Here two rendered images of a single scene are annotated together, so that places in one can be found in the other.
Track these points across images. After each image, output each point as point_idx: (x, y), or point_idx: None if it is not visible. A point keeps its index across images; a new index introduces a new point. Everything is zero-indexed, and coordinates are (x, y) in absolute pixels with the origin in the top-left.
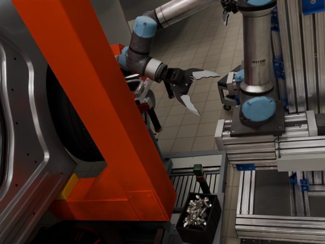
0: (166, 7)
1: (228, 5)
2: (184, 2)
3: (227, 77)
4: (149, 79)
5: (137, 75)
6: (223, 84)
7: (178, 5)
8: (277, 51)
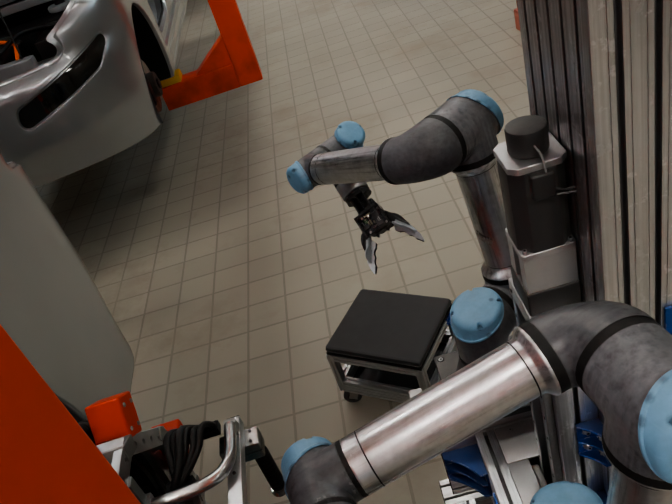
0: (383, 451)
1: (375, 227)
2: (438, 434)
3: (344, 331)
4: (241, 499)
5: (198, 491)
6: (343, 353)
7: (420, 442)
8: (588, 407)
